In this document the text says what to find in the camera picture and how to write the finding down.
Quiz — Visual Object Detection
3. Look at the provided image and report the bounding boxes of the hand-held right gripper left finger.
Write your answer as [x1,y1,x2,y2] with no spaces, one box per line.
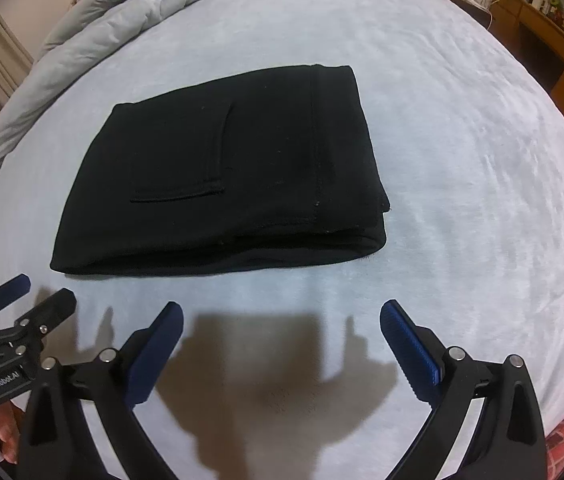
[16,301,185,480]

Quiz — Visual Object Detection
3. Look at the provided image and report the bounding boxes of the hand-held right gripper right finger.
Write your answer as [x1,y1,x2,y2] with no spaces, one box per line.
[379,299,549,480]

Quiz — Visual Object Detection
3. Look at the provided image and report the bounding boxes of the black pants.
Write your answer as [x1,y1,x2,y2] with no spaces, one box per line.
[50,63,391,277]

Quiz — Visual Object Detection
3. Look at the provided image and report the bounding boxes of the person's left hand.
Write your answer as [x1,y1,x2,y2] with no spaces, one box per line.
[0,399,25,464]

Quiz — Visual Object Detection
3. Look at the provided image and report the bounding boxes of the light blue bed sheet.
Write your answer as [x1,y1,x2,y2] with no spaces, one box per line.
[0,0,564,480]

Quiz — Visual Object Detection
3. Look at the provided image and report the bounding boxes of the grey duvet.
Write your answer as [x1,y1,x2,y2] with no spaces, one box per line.
[0,0,319,231]

